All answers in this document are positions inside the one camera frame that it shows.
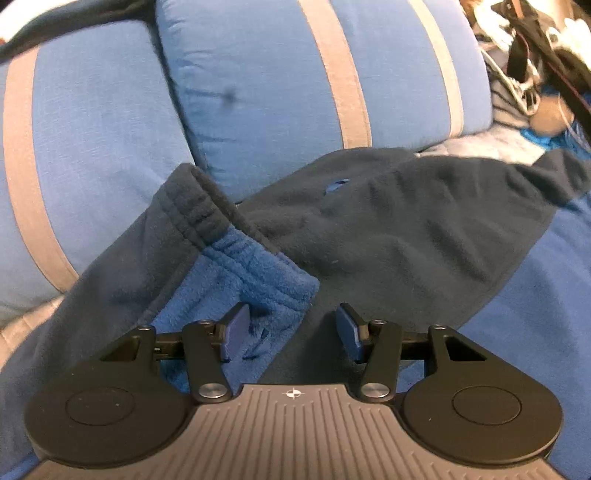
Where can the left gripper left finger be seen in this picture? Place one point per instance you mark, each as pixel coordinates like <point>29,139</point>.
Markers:
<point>207,346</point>

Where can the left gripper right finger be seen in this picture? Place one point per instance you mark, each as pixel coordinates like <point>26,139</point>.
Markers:
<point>376,344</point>

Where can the blue fleece jacket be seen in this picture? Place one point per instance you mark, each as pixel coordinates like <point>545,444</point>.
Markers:
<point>500,251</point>

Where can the grey quilted bedspread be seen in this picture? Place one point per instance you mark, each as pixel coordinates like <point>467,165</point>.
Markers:
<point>499,142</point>

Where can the left blue striped cushion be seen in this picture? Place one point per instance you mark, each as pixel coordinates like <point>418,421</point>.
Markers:
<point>88,134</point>

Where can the blue striped cushion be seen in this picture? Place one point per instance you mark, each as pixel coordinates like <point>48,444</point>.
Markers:
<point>88,134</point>
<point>266,87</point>

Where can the black white striped cloth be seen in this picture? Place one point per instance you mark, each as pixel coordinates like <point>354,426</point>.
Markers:
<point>514,102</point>

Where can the right blue striped cushion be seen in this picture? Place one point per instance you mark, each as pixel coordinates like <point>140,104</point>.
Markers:
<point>266,87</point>

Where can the dark blue folded garment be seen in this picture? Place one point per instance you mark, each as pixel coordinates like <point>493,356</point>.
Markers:
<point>71,17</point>

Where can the black bag with straps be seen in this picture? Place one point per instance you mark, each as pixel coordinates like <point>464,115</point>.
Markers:
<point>565,71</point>

